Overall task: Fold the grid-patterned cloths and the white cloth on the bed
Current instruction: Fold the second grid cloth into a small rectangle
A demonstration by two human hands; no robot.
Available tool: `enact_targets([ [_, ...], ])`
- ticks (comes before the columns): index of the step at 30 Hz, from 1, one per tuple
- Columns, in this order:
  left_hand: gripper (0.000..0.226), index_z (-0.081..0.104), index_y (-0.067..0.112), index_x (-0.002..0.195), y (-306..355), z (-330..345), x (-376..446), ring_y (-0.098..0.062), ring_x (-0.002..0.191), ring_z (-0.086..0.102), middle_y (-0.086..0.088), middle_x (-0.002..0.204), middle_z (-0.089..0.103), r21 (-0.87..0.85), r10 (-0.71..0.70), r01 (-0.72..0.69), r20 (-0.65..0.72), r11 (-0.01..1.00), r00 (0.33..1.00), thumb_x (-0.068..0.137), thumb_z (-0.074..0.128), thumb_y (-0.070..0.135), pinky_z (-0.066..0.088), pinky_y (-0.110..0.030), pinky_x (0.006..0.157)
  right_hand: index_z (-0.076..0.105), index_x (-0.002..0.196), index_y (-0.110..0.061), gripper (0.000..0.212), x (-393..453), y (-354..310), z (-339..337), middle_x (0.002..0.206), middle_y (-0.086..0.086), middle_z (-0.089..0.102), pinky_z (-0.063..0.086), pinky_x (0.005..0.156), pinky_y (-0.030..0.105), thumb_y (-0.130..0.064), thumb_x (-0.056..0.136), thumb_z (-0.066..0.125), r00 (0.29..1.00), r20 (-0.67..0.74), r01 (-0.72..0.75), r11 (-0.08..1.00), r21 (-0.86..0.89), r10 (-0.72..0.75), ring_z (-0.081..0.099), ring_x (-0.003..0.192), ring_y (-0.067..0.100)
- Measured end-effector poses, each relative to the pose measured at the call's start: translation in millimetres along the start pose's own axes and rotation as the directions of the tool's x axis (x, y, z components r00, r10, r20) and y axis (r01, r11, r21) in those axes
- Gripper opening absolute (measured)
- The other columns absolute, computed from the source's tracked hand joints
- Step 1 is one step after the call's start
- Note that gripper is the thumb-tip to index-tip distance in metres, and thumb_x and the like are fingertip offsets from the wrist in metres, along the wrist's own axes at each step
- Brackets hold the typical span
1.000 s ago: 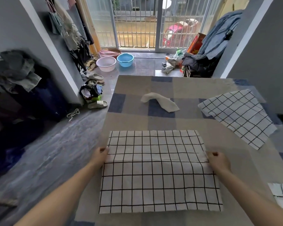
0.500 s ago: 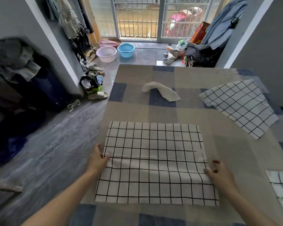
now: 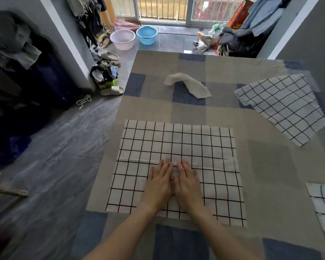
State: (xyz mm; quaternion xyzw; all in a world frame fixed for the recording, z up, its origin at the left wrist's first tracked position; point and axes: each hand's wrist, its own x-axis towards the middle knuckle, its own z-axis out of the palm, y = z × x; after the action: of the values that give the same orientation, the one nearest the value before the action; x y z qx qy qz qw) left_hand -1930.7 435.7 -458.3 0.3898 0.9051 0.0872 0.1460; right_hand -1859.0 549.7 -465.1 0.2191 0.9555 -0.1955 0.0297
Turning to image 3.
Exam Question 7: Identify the person's left hand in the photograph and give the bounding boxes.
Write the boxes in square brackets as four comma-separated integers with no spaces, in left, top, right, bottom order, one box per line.
[143,157,174,214]

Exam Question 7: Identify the person's right hand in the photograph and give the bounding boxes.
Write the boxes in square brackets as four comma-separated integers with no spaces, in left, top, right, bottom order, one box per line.
[173,159,206,216]

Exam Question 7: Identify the plain white cloth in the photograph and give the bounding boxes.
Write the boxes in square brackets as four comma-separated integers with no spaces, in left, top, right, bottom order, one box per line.
[164,73,212,100]

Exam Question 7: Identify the person's right forearm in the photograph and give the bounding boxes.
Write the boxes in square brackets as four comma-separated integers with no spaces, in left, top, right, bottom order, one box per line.
[191,205,263,260]

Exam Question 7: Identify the person's left forearm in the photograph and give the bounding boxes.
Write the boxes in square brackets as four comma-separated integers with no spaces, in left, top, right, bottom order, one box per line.
[82,204,159,260]

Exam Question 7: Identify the blue beige plaid tablecloth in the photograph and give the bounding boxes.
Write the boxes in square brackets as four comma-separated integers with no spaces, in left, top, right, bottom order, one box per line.
[70,50,325,260]

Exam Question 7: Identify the pile of shoes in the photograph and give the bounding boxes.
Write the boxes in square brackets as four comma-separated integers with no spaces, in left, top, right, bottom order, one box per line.
[89,38,125,97]

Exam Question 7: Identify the wooden bench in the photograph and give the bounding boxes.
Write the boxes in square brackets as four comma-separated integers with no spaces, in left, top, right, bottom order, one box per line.
[0,185,29,204]

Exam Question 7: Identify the dark blue suitcase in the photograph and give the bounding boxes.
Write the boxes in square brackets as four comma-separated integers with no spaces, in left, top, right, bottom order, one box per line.
[16,51,79,109]

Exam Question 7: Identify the pale pink basin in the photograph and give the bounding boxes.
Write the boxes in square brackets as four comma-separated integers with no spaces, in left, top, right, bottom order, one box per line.
[109,29,136,51]

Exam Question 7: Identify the blue basin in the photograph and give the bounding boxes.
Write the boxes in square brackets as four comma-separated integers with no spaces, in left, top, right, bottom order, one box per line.
[136,25,159,46]

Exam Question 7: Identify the heap of dark clothes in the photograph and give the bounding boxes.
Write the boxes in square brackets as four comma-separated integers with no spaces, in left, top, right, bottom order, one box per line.
[192,25,271,59]

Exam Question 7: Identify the deep pink basin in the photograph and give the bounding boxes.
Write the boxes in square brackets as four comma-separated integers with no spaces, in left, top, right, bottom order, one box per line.
[113,19,141,32]

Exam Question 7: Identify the red yellow printed bag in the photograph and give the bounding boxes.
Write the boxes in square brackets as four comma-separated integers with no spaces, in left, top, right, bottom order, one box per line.
[227,0,254,29]

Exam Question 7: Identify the red car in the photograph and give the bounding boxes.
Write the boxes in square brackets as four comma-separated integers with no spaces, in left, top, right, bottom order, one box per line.
[194,0,233,21]

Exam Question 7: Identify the yellow curtain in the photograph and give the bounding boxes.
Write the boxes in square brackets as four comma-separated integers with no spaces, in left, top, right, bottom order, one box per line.
[101,0,116,27]

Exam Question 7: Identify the rack of hanging clothes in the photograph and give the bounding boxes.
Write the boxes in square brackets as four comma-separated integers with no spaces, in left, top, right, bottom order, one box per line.
[65,0,108,47]

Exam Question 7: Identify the white cord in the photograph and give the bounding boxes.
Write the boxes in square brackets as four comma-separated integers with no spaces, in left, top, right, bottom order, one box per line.
[76,94,92,110]

